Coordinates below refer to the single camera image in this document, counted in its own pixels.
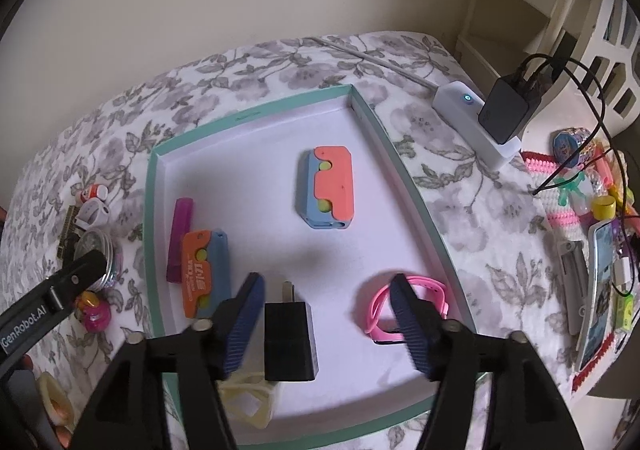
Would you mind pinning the round cartoon badge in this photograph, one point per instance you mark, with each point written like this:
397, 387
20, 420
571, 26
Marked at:
565, 142

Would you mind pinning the teal white box tray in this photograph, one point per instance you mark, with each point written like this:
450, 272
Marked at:
244, 176

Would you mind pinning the orange blue carrot knife toy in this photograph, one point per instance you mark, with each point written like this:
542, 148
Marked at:
205, 272

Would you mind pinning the orange blue toy gun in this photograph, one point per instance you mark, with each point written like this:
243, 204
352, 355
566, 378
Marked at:
325, 196

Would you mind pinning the white smart watch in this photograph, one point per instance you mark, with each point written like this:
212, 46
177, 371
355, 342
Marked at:
93, 213

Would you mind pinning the red white glue tube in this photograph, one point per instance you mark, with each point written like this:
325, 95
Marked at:
95, 191

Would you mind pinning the cream hair claw clip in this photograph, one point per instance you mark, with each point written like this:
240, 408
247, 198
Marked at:
249, 398

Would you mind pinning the person's hand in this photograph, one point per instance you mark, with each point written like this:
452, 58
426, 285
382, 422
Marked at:
49, 413

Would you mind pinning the cream wooden shelf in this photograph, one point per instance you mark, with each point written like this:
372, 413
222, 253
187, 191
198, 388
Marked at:
497, 35

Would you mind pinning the yellow bottle cap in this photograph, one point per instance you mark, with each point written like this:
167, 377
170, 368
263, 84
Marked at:
603, 208

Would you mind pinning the pink white crochet mat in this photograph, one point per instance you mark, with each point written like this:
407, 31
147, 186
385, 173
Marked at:
567, 202

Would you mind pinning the floral fleece blanket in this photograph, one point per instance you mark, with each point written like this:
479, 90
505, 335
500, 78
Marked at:
496, 232

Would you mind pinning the black usb wall charger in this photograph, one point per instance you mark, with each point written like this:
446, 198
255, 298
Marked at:
290, 354

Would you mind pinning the white lattice basket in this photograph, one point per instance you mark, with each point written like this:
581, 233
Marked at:
608, 38

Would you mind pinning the white power strip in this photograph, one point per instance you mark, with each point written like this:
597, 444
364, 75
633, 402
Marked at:
460, 108

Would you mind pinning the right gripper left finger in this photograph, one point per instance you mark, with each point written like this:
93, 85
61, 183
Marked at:
127, 410

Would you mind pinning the black plugged charger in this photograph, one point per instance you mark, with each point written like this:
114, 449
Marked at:
510, 105

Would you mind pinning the small green box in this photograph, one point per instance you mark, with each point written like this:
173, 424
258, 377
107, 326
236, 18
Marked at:
624, 312

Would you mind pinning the purple translucent lighter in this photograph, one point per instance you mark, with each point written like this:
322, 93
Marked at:
180, 226

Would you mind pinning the pink brown puppy figure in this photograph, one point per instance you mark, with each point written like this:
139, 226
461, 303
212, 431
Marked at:
93, 312

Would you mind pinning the smartphone on stand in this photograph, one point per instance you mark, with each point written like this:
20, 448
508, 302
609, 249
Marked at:
602, 251

